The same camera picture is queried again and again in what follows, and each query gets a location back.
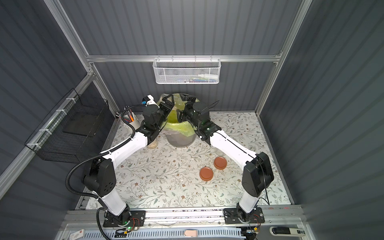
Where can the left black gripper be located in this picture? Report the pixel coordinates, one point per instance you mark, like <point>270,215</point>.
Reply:
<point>167,104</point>

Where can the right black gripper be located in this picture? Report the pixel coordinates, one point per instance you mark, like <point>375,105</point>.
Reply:
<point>189,111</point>

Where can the grey bin with green bag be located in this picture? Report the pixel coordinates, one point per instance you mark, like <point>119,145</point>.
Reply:
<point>178,134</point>

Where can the oatmeal jar with beige lid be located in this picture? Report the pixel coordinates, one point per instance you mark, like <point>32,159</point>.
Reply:
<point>153,145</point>

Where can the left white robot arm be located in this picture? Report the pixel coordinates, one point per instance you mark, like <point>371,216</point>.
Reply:
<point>100,176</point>

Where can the white tube in basket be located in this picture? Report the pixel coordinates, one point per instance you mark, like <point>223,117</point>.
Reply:
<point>210,77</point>

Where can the white pen cup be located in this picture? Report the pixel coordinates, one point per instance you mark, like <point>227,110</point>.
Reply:
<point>134,121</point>

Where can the pens in cup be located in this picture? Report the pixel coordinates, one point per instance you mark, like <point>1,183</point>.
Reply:
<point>128,115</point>

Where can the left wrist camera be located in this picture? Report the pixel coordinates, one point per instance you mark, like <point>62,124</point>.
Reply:
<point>148,100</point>

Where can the white wire wall basket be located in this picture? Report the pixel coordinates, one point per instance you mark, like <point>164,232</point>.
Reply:
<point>185,72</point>

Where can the black wire side basket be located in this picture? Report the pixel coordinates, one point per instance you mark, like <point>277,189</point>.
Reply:
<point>75,132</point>

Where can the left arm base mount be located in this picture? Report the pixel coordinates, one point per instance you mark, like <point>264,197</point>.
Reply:
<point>126,219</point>

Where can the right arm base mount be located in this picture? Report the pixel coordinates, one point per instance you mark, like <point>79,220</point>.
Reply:
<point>238,216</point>

